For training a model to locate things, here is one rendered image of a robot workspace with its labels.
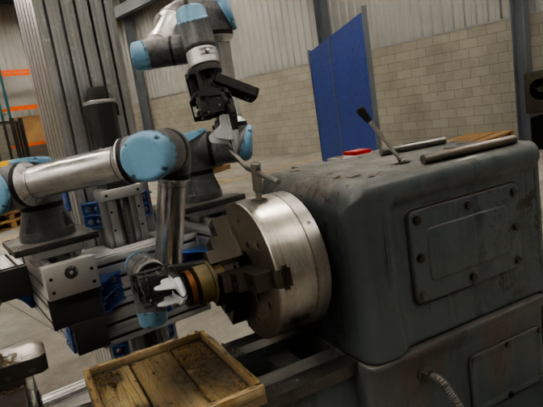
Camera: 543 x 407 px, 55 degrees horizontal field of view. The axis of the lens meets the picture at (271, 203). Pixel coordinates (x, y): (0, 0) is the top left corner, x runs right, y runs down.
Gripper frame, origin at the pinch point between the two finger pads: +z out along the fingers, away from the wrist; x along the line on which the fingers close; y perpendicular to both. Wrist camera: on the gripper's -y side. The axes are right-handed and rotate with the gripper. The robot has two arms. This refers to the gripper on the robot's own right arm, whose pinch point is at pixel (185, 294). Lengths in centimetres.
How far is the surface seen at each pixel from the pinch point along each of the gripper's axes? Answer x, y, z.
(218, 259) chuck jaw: 4.3, -9.6, -3.8
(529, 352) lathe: -35, -79, 18
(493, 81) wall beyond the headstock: 17, -875, -669
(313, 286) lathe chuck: -1.9, -23.3, 12.3
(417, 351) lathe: -22, -43, 18
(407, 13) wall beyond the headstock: 193, -828, -846
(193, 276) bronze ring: 2.9, -2.7, -1.2
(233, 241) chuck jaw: 6.8, -14.3, -5.6
